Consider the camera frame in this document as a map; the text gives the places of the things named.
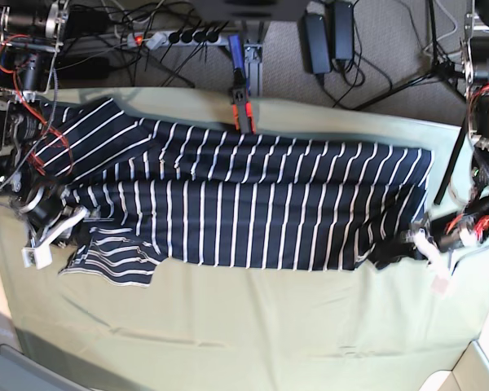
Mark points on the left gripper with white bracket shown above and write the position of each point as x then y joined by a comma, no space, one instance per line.
435,241

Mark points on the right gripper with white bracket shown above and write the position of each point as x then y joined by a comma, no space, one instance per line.
50,221

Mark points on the navy white striped T-shirt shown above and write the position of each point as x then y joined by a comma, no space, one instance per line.
160,189

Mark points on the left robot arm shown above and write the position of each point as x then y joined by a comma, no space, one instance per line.
475,127

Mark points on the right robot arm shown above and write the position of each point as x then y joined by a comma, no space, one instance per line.
30,40

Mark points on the light green table cloth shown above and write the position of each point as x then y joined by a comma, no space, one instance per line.
206,328

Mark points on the black box on floor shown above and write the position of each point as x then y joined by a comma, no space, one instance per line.
81,68

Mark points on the black tripod stand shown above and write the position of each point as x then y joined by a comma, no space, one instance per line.
442,69

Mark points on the white power strip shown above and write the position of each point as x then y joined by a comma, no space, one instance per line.
154,40

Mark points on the blue orange centre clamp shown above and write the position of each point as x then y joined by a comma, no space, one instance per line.
241,106

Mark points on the black power adapter brick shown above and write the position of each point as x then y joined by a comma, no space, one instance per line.
314,42

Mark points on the grey aluminium frame post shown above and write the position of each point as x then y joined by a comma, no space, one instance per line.
253,33

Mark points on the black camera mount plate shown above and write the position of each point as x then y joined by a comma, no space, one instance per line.
263,10

